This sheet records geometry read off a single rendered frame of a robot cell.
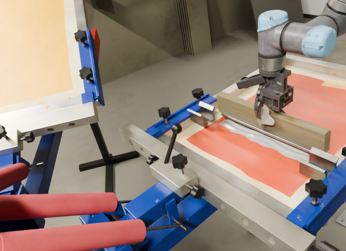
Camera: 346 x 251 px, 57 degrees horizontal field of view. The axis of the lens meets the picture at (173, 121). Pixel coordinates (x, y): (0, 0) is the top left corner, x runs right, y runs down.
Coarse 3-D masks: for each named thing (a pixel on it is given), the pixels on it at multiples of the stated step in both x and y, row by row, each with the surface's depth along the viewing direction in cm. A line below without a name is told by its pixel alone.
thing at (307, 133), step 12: (216, 96) 115; (228, 96) 111; (228, 108) 113; (240, 108) 107; (252, 108) 103; (252, 120) 106; (276, 120) 97; (288, 120) 94; (300, 120) 92; (276, 132) 100; (288, 132) 96; (300, 132) 92; (312, 132) 88; (324, 132) 86; (312, 144) 91; (324, 144) 87
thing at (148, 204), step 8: (160, 184) 82; (144, 192) 81; (152, 192) 80; (160, 192) 80; (168, 192) 80; (136, 200) 79; (144, 200) 79; (152, 200) 78; (160, 200) 78; (168, 200) 79; (176, 200) 81; (128, 208) 77; (136, 208) 77; (144, 208) 77; (152, 208) 77; (160, 208) 78; (136, 216) 75; (144, 216) 76; (152, 216) 77; (160, 216) 79
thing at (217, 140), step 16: (288, 80) 133; (304, 80) 131; (320, 80) 129; (208, 128) 115; (224, 128) 113; (208, 144) 107; (224, 144) 106; (240, 144) 104; (256, 144) 103; (224, 160) 99
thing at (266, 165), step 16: (336, 96) 117; (336, 144) 96; (240, 160) 98; (256, 160) 96; (272, 160) 95; (288, 160) 94; (256, 176) 91; (272, 176) 90; (288, 176) 89; (304, 176) 88; (288, 192) 84
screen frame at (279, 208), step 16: (288, 64) 144; (304, 64) 138; (320, 64) 132; (336, 64) 130; (176, 144) 104; (192, 160) 96; (208, 160) 95; (224, 176) 88; (256, 192) 81; (272, 208) 76; (288, 208) 75
